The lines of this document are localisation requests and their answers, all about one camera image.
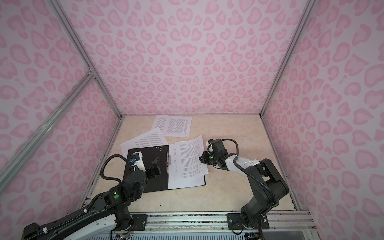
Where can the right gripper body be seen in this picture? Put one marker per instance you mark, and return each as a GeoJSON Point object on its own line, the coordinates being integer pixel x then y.
{"type": "Point", "coordinates": [211, 159]}

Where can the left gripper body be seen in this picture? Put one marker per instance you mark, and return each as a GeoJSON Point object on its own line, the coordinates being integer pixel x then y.
{"type": "Point", "coordinates": [150, 173]}

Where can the blue folder black inside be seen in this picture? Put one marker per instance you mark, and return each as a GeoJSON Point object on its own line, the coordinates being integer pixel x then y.
{"type": "Point", "coordinates": [160, 165]}

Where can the printed paper sheet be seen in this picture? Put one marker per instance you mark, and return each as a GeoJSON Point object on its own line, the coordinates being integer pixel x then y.
{"type": "Point", "coordinates": [151, 138]}
{"type": "Point", "coordinates": [175, 182]}

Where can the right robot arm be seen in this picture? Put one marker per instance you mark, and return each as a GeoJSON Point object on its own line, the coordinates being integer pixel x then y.
{"type": "Point", "coordinates": [267, 184]}

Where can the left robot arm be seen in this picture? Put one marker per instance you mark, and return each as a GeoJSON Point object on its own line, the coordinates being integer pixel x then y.
{"type": "Point", "coordinates": [107, 211]}

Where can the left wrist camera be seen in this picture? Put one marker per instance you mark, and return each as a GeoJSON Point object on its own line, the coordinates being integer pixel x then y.
{"type": "Point", "coordinates": [136, 160]}

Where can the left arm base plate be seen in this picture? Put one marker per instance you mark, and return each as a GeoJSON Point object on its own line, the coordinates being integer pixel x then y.
{"type": "Point", "coordinates": [135, 222]}

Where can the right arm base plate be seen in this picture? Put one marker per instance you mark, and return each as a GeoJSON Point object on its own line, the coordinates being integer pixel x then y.
{"type": "Point", "coordinates": [239, 221]}

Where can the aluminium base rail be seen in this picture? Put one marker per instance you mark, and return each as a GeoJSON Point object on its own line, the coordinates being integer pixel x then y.
{"type": "Point", "coordinates": [284, 225]}

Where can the diagonal aluminium frame bar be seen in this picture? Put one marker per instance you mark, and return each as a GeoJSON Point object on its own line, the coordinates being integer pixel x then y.
{"type": "Point", "coordinates": [23, 155]}

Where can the right corner aluminium post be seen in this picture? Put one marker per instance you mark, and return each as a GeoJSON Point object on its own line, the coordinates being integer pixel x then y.
{"type": "Point", "coordinates": [296, 36]}

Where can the corner aluminium post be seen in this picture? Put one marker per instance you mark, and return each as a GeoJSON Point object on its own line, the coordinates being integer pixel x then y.
{"type": "Point", "coordinates": [79, 46]}
{"type": "Point", "coordinates": [296, 36]}

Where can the left corner aluminium post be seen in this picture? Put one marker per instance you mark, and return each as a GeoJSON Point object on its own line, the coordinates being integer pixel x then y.
{"type": "Point", "coordinates": [79, 46]}

